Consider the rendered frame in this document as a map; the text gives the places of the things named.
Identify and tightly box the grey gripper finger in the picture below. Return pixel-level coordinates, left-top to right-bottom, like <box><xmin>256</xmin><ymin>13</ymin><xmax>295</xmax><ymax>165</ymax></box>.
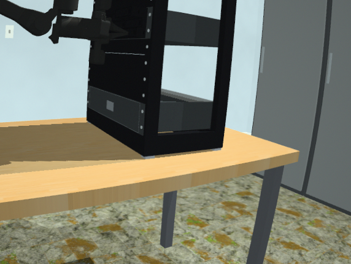
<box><xmin>109</xmin><ymin>17</ymin><xmax>128</xmax><ymax>33</ymax></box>
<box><xmin>105</xmin><ymin>33</ymin><xmax>128</xmax><ymax>44</ymax></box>

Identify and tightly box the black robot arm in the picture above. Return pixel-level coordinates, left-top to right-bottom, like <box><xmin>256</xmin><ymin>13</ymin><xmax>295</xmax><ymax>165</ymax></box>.
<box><xmin>0</xmin><ymin>0</ymin><xmax>110</xmax><ymax>44</ymax></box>

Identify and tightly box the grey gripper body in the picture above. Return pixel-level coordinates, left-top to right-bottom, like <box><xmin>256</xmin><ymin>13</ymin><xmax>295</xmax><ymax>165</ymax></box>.
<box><xmin>75</xmin><ymin>0</ymin><xmax>112</xmax><ymax>64</ymax></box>

